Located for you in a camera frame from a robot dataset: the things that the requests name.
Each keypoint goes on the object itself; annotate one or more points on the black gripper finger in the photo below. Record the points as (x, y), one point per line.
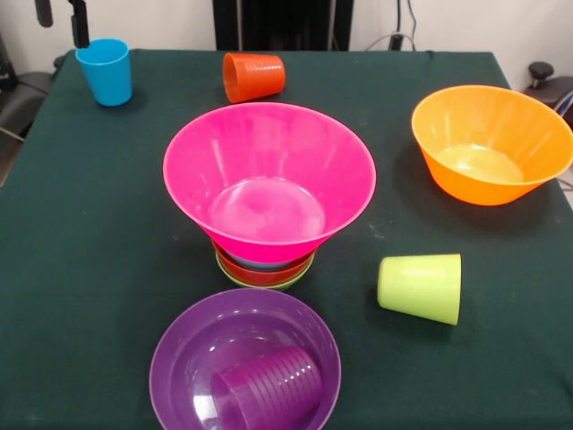
(44, 12)
(80, 24)

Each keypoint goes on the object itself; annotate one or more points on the blue plastic cup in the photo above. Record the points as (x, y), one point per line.
(107, 76)

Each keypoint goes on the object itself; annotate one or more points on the orange plastic cup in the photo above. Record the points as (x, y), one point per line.
(255, 76)

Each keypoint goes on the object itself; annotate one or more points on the pink plastic bowl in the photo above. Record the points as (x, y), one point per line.
(268, 246)

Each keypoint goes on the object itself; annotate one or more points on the blue plastic bowl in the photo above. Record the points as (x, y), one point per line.
(259, 265)

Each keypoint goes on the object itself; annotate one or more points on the orange plastic bowl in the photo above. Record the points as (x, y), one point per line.
(268, 275)

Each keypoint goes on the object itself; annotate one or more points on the green plastic bowl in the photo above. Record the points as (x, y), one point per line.
(291, 284)

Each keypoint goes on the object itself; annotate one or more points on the purple plastic bowl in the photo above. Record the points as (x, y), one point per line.
(188, 345)

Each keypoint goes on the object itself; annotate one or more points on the purple plastic cup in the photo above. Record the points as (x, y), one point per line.
(268, 389)

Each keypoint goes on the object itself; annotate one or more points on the lime green plastic cup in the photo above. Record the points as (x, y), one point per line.
(421, 286)

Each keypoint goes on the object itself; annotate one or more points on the grey chair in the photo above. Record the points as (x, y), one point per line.
(22, 107)

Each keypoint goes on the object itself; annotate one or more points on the black power plug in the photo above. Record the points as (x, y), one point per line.
(395, 41)

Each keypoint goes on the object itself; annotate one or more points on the yellow plastic bowl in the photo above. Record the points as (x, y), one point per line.
(474, 188)

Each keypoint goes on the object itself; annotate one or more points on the black chair armrest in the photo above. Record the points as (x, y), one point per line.
(541, 71)

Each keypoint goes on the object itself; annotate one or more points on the dark green tablecloth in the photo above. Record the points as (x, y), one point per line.
(447, 380)

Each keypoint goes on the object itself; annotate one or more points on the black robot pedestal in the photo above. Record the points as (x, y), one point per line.
(286, 22)

